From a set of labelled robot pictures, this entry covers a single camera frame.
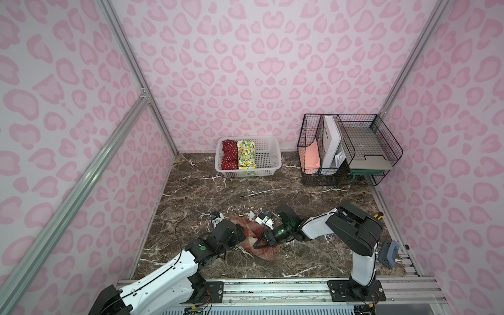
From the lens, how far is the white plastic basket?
1041 millimetres

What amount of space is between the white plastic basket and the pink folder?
7.0 inches

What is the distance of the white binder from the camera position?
92 centimetres

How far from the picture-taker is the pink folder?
3.51ft
